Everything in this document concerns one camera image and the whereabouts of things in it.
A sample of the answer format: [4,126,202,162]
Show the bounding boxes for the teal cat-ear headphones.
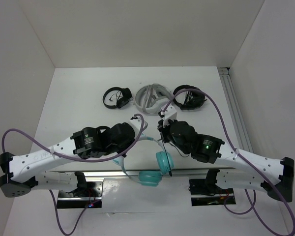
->
[113,135,174,187]

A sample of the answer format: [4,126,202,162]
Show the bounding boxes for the thin black audio cable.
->
[158,137,174,177]

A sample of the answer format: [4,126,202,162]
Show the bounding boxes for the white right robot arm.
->
[157,120,295,203]

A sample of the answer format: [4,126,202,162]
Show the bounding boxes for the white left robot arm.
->
[0,122,143,198]

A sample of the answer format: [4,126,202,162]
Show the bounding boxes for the small black headphones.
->
[102,87,133,109]

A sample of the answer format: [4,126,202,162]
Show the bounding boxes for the large black headset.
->
[173,85,207,111]

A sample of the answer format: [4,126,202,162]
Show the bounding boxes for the white grey gaming headset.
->
[134,83,173,115]

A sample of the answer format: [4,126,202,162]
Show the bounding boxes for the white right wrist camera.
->
[158,106,177,127]

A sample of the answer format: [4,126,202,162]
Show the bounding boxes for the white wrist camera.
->
[128,117,148,137]
[158,106,177,127]

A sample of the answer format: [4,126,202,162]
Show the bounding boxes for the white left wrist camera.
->
[128,117,148,137]

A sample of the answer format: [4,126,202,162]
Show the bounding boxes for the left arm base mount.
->
[57,179,104,209]

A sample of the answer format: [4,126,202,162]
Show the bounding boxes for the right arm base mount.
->
[188,179,236,207]

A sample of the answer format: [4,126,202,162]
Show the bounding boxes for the aluminium table rail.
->
[39,167,233,179]

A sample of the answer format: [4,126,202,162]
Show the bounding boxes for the aluminium corner frame post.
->
[217,67,253,152]

